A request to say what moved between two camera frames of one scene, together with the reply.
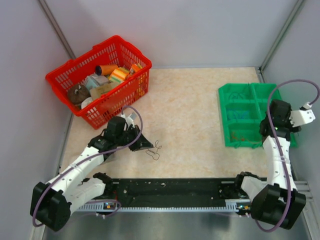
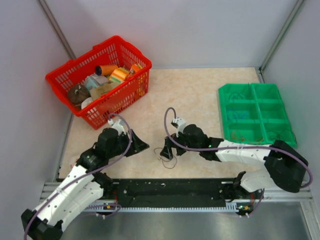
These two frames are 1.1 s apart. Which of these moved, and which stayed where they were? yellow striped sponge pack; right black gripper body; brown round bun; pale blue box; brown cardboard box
Moved: right black gripper body
Stayed: brown cardboard box; brown round bun; pale blue box; yellow striped sponge pack
